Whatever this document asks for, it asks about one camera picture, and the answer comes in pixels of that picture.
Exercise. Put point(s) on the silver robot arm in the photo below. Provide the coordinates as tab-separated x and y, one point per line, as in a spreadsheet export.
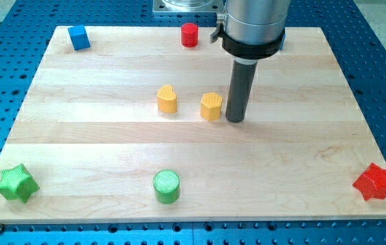
252	29

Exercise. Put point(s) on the blue block behind arm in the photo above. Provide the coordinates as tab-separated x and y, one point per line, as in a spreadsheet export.
282	42

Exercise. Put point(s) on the yellow hexagon block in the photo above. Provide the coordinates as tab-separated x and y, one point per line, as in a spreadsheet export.
211	106

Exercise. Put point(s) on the yellow heart block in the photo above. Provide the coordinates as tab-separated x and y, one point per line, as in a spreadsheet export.
167	99

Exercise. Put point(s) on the wooden board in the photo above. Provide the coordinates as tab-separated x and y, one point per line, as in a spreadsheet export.
90	133

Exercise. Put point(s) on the green cylinder block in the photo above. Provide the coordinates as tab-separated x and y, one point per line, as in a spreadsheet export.
166	184

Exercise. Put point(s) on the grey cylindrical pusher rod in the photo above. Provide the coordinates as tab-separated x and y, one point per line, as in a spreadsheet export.
242	75

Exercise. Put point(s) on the red cylinder block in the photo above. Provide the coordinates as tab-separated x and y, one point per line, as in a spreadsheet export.
189	35

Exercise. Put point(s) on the blue cube block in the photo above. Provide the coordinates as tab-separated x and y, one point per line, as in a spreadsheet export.
79	37

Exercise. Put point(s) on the green star block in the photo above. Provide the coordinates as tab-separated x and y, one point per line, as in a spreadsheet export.
17	184

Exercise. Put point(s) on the red star block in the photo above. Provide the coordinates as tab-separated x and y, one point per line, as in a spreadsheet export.
372	183

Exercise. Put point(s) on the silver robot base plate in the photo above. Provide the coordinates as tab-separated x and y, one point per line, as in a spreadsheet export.
171	6

